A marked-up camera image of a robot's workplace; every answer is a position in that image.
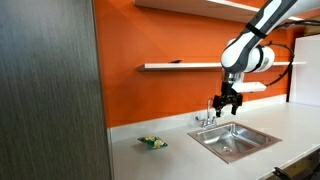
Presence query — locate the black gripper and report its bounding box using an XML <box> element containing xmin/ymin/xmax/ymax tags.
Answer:
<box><xmin>212</xmin><ymin>80</ymin><xmax>244</xmax><ymax>118</ymax></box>

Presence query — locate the green snack packet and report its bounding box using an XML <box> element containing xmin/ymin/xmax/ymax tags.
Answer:
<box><xmin>137</xmin><ymin>135</ymin><xmax>169</xmax><ymax>150</ymax></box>

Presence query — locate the stainless steel sink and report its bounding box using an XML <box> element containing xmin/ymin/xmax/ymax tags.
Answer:
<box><xmin>186</xmin><ymin>121</ymin><xmax>283</xmax><ymax>165</ymax></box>

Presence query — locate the white backsplash strip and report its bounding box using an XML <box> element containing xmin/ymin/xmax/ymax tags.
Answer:
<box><xmin>107</xmin><ymin>93</ymin><xmax>288</xmax><ymax>144</ymax></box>

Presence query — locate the white appliance side panel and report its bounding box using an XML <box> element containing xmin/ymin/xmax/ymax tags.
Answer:
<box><xmin>288</xmin><ymin>34</ymin><xmax>320</xmax><ymax>108</ymax></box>

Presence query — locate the dark wood cabinet panel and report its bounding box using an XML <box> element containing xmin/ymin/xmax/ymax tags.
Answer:
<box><xmin>0</xmin><ymin>0</ymin><xmax>113</xmax><ymax>180</ymax></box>

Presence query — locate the chrome faucet with black handles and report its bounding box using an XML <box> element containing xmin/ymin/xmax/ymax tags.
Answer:
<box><xmin>194</xmin><ymin>97</ymin><xmax>218</xmax><ymax>131</ymax></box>

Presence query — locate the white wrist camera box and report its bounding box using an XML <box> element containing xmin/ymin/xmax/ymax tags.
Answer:
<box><xmin>231</xmin><ymin>81</ymin><xmax>268</xmax><ymax>94</ymax></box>

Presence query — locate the thin white wall shelf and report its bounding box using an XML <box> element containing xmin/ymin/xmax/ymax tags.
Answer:
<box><xmin>136</xmin><ymin>61</ymin><xmax>307</xmax><ymax>72</ymax></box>

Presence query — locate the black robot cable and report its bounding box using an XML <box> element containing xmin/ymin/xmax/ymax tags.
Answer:
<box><xmin>263</xmin><ymin>19</ymin><xmax>320</xmax><ymax>88</ymax></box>

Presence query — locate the black clamp mount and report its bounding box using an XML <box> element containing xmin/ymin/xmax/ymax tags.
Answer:
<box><xmin>271</xmin><ymin>159</ymin><xmax>320</xmax><ymax>180</ymax></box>

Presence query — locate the wide white wall shelf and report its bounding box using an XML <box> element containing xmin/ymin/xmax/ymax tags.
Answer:
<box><xmin>133</xmin><ymin>0</ymin><xmax>303</xmax><ymax>24</ymax></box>

